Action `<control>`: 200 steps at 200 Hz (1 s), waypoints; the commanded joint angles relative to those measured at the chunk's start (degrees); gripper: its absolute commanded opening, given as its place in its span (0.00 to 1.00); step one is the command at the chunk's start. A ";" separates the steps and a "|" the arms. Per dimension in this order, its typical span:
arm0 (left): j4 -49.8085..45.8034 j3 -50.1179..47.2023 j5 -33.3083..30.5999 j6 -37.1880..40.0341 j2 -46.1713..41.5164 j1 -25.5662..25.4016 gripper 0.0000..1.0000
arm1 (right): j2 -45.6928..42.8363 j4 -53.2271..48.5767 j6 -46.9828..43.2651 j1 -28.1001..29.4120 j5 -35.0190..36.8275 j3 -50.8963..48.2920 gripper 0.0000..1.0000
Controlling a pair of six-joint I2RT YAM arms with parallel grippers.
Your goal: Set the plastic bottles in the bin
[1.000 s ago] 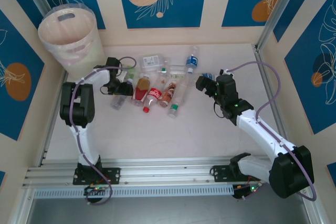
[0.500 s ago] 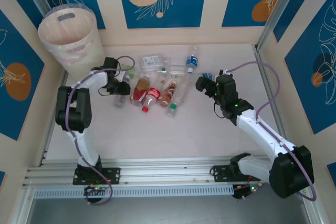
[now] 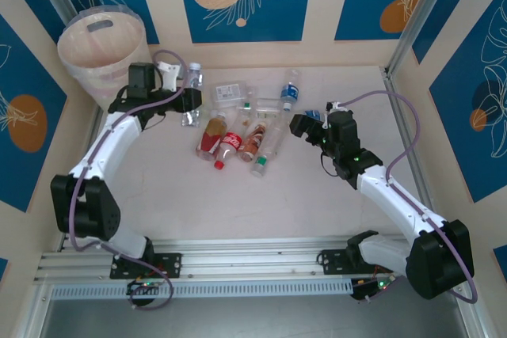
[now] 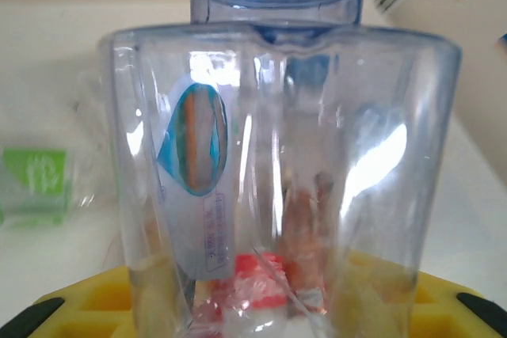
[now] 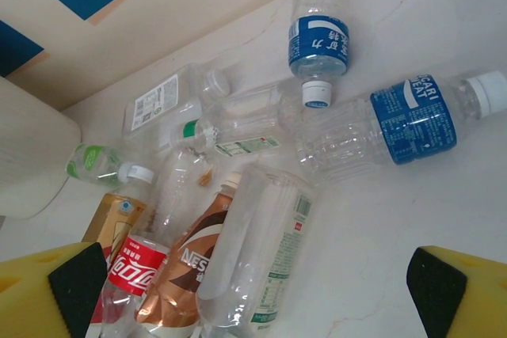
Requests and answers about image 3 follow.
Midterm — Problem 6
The small clear bottle white cap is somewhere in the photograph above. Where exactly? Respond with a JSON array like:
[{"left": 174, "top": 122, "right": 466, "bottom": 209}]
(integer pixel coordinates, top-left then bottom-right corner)
[{"left": 181, "top": 62, "right": 206, "bottom": 128}]

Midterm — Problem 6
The tea bottle red label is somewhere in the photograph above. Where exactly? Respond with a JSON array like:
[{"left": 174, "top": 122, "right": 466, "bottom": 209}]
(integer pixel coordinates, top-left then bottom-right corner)
[{"left": 195, "top": 111, "right": 230, "bottom": 162}]

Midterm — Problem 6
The clear bottle white label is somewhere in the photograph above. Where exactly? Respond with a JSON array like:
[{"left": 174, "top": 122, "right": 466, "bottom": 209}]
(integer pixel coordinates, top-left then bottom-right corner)
[{"left": 208, "top": 81, "right": 257, "bottom": 110}]

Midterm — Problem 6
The clear bottle green cap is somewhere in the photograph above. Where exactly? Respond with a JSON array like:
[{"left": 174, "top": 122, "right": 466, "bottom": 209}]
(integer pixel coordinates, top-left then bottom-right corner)
[{"left": 236, "top": 97, "right": 287, "bottom": 120}]

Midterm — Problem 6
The brown coffee label bottle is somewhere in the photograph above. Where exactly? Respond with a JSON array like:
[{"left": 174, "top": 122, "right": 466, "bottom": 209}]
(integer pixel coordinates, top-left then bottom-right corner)
[{"left": 236, "top": 122, "right": 270, "bottom": 164}]

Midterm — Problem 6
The clear bottle green-white label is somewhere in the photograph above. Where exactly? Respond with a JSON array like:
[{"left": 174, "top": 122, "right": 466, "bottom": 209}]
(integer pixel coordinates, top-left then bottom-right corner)
[{"left": 250, "top": 118, "right": 289, "bottom": 178}]

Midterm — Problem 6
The red-capped cola bottle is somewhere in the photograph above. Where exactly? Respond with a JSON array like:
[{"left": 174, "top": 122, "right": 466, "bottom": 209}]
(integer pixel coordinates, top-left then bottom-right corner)
[{"left": 213, "top": 131, "right": 243, "bottom": 170}]

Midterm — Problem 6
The cream plastic waste bin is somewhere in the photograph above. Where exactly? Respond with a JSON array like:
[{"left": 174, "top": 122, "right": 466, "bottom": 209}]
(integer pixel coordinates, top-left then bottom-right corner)
[{"left": 57, "top": 4, "right": 152, "bottom": 112}]

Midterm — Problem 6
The clear plastic bin liner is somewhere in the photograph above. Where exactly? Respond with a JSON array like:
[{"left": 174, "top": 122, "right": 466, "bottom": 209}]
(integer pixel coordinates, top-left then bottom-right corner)
[{"left": 57, "top": 4, "right": 151, "bottom": 78}]

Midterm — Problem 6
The small black controller board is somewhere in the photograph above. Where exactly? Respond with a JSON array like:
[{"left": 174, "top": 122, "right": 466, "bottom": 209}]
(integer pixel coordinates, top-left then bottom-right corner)
[
  {"left": 351, "top": 279, "right": 391, "bottom": 300},
  {"left": 126, "top": 279, "right": 162, "bottom": 295}
]

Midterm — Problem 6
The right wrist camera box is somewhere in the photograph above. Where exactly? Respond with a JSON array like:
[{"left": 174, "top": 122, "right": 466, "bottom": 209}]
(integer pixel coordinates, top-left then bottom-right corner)
[{"left": 325, "top": 100, "right": 354, "bottom": 114}]

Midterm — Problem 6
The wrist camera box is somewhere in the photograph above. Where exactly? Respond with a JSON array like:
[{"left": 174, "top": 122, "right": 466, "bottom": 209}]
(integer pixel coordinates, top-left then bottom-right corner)
[
  {"left": 154, "top": 60, "right": 183, "bottom": 92},
  {"left": 325, "top": 100, "right": 354, "bottom": 114}
]

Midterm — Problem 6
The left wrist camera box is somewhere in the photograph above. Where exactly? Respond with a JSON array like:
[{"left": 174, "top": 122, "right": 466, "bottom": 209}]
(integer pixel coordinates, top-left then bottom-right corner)
[{"left": 154, "top": 60, "right": 183, "bottom": 92}]

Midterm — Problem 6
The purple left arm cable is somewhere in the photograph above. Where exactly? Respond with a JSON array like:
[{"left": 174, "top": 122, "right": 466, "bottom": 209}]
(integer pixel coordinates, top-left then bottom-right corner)
[{"left": 69, "top": 49, "right": 190, "bottom": 311}]

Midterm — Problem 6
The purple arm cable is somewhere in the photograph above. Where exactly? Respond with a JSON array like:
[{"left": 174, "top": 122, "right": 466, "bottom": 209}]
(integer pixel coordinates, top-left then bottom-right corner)
[
  {"left": 69, "top": 49, "right": 190, "bottom": 311},
  {"left": 336, "top": 90, "right": 478, "bottom": 306}
]

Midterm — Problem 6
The aluminium table side rail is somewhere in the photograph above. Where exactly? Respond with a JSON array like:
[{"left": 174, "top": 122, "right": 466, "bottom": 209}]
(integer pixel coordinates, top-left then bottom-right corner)
[{"left": 380, "top": 67, "right": 443, "bottom": 242}]

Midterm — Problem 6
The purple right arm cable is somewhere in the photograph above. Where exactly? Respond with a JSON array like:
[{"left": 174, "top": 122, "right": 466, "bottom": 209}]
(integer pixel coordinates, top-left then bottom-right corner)
[{"left": 336, "top": 90, "right": 478, "bottom": 306}]

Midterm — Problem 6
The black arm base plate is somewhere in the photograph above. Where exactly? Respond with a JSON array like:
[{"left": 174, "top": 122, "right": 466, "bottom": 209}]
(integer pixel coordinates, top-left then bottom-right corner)
[
  {"left": 109, "top": 253, "right": 183, "bottom": 279},
  {"left": 318, "top": 249, "right": 395, "bottom": 275}
]

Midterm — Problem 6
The aluminium mounting rail frame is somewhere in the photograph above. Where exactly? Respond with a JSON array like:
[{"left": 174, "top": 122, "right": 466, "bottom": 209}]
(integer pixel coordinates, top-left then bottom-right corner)
[{"left": 33, "top": 237, "right": 471, "bottom": 284}]

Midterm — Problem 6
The white slotted cable duct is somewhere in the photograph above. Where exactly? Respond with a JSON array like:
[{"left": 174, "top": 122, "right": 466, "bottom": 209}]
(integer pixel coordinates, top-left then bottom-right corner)
[{"left": 49, "top": 279, "right": 354, "bottom": 300}]

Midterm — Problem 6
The aluminium frame leg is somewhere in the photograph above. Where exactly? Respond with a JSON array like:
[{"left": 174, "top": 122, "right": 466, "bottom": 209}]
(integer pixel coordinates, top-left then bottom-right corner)
[
  {"left": 10, "top": 284, "right": 55, "bottom": 338},
  {"left": 449, "top": 274, "right": 498, "bottom": 338}
]

